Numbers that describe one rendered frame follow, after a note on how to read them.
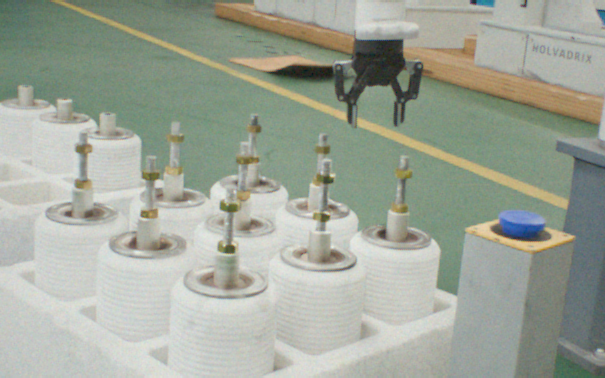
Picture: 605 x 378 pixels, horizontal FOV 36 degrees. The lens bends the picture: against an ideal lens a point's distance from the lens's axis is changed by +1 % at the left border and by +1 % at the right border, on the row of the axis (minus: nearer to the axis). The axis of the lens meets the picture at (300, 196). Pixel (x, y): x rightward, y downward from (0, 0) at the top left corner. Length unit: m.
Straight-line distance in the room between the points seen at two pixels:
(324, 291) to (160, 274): 0.15
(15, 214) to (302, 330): 0.51
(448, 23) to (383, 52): 3.10
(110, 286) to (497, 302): 0.36
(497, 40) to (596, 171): 2.53
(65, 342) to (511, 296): 0.42
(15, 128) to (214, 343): 0.82
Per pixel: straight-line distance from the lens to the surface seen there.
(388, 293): 0.97
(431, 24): 4.45
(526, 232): 0.84
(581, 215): 1.37
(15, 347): 1.03
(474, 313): 0.86
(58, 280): 1.00
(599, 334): 1.39
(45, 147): 1.47
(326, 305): 0.89
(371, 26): 1.36
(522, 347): 0.85
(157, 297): 0.90
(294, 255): 0.91
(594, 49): 3.47
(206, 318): 0.81
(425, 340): 0.96
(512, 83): 3.66
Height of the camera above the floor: 0.56
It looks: 16 degrees down
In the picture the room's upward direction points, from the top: 4 degrees clockwise
